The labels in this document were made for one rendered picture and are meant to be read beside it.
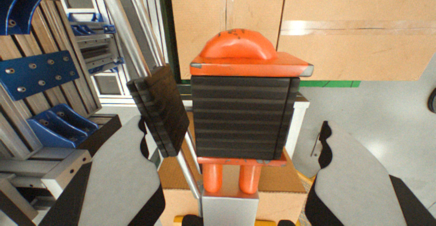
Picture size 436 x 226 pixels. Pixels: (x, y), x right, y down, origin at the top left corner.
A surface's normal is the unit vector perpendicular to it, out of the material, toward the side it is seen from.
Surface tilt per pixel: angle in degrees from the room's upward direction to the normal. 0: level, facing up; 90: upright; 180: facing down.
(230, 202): 0
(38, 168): 90
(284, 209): 0
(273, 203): 0
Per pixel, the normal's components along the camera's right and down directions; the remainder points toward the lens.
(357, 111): -0.04, 0.45
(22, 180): 0.00, -0.89
